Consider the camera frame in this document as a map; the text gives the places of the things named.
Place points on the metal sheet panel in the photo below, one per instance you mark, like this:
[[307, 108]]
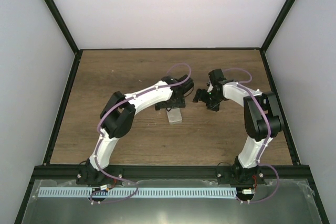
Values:
[[284, 201]]

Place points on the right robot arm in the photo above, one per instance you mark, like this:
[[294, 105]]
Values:
[[262, 117]]

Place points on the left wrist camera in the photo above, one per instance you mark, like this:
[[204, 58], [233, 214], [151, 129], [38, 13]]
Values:
[[187, 86]]

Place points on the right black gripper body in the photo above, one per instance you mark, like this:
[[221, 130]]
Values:
[[213, 101]]

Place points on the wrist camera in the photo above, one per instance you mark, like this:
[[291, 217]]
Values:
[[187, 86], [216, 76]]

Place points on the black frame post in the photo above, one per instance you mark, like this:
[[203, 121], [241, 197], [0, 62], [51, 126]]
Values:
[[288, 4], [62, 25]]

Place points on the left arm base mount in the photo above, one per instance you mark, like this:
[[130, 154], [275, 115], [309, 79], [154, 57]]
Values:
[[87, 175]]

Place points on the black right frame post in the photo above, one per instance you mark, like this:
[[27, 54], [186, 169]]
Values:
[[288, 4]]

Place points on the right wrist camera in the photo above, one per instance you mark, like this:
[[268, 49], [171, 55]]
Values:
[[216, 76]]

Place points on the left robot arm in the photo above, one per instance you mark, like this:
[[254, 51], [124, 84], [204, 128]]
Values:
[[117, 117]]

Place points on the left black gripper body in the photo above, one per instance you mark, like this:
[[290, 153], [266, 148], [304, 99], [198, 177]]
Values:
[[172, 103]]

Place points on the black left frame post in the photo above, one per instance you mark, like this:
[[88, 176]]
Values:
[[62, 25]]

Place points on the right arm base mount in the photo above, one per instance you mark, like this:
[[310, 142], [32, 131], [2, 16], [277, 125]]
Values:
[[235, 174]]

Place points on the black aluminium front rail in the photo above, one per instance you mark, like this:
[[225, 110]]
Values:
[[138, 172]]

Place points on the green glasses case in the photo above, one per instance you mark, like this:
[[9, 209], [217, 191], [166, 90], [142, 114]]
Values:
[[174, 116]]

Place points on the light blue slotted cable duct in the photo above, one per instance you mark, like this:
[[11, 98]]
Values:
[[82, 192]]

